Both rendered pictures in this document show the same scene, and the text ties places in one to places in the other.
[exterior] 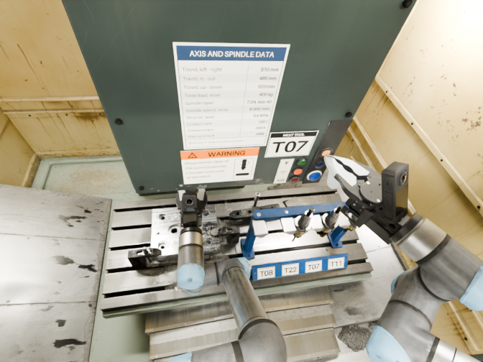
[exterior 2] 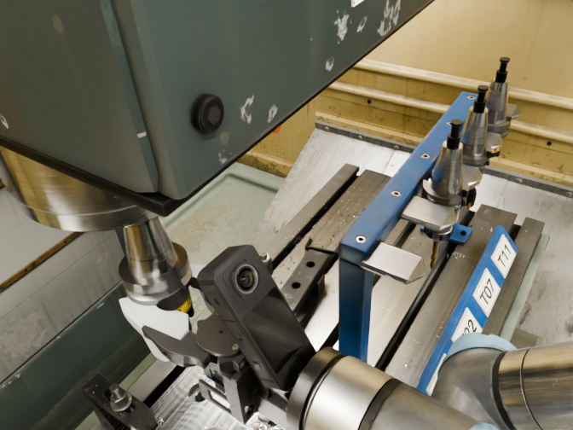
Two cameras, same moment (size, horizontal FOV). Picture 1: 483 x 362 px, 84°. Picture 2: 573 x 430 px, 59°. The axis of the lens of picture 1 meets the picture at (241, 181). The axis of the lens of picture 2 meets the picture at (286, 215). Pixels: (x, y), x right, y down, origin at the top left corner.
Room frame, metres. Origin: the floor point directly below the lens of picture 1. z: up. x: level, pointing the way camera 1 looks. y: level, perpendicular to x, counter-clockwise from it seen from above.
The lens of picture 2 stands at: (0.19, 0.27, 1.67)
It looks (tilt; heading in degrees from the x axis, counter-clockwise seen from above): 40 degrees down; 323
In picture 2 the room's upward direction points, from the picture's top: 5 degrees counter-clockwise
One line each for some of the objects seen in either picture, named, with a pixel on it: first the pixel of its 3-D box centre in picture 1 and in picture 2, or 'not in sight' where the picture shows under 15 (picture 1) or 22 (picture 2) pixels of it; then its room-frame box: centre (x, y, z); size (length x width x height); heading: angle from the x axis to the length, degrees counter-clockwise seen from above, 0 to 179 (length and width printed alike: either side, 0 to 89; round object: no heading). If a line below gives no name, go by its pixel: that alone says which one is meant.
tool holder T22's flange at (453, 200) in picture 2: (302, 224); (444, 192); (0.51, -0.25, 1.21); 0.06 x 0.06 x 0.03
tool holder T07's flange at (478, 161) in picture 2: (329, 221); (469, 154); (0.54, -0.36, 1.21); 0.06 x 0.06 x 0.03
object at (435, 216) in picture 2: (288, 225); (430, 213); (0.50, -0.20, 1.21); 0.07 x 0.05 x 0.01; 17
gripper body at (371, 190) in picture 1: (379, 210); not in sight; (0.32, -0.28, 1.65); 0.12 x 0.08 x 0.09; 47
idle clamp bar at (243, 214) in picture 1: (254, 214); (289, 307); (0.69, -0.09, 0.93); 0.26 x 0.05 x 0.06; 112
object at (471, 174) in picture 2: (315, 223); (457, 173); (0.53, -0.31, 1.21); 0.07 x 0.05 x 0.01; 17
